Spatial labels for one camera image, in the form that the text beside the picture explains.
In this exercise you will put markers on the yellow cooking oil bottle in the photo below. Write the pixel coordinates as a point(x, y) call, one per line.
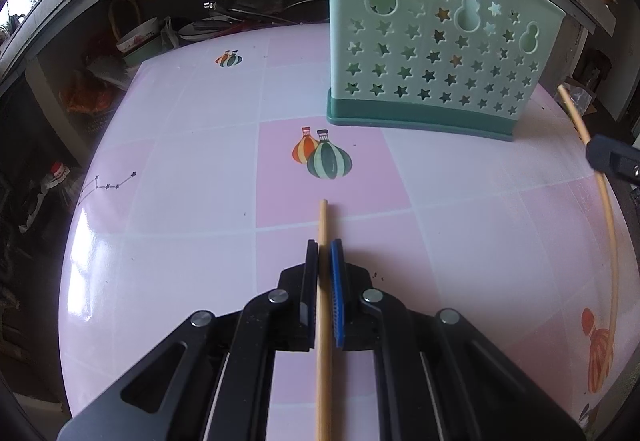
point(57, 176)

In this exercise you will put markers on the stack of bowls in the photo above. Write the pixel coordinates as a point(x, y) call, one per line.
point(140, 43)

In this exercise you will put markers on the stack of plates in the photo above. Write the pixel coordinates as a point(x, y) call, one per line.
point(200, 28)

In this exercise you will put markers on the green star-cutout utensil holder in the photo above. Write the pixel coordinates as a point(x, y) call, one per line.
point(415, 113)

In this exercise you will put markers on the orange plastic bag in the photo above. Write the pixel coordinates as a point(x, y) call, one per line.
point(90, 93)

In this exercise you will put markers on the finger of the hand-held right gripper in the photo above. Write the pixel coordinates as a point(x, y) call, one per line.
point(612, 156)

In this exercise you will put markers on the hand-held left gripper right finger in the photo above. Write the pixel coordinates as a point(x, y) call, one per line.
point(337, 291)

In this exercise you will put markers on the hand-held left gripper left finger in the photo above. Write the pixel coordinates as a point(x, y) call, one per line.
point(311, 286)

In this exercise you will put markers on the wooden chopstick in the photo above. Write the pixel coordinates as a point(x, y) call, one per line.
point(612, 231)
point(322, 226)

